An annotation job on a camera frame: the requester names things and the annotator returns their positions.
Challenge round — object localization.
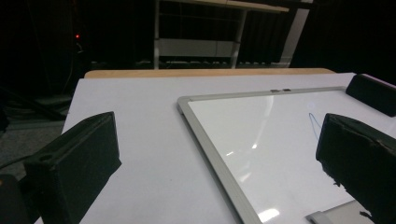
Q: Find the silver framed whiteboard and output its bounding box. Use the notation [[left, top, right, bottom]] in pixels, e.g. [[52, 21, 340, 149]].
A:
[[177, 86, 396, 224]]

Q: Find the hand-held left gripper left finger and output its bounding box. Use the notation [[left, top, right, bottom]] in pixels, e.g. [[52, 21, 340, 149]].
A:
[[23, 111, 123, 224]]

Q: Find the black stand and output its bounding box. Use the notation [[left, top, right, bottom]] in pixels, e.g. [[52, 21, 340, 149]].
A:
[[0, 87, 74, 122]]

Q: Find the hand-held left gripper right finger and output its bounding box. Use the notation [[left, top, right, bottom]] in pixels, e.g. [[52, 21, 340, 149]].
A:
[[315, 113, 396, 224]]

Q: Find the white metal desk frame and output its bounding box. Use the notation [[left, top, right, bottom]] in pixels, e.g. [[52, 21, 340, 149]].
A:
[[152, 0, 312, 70]]

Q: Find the white table mat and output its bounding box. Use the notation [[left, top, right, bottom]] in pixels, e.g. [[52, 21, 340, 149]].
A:
[[34, 72, 396, 224]]

